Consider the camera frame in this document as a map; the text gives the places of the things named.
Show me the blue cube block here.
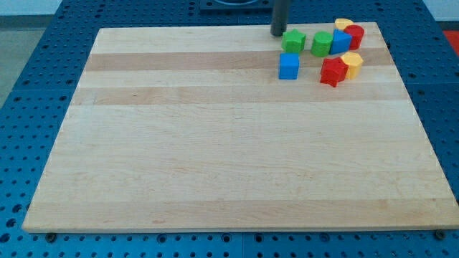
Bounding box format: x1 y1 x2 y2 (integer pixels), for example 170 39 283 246
278 53 300 80

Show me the yellow heart block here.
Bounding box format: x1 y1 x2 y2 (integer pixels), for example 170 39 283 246
334 18 354 31

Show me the green cylinder block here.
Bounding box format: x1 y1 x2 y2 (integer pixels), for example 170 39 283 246
311 31 333 57

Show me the dark cylindrical robot pusher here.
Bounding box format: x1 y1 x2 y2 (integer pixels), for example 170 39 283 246
270 0 291 37

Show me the green star block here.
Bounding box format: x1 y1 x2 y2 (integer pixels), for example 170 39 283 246
281 29 306 54

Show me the red star block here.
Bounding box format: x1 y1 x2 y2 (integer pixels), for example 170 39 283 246
320 57 349 87

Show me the blue triangle block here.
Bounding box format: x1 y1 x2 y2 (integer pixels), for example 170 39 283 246
329 29 352 54

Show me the yellow hexagon block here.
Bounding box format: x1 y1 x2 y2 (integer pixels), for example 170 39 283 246
340 52 364 80

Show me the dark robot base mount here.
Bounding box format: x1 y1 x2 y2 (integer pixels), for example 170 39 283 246
199 0 274 12

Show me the red cylinder block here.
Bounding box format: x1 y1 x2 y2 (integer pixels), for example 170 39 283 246
344 24 365 50

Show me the wooden board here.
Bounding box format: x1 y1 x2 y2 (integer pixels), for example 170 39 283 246
22 22 458 233

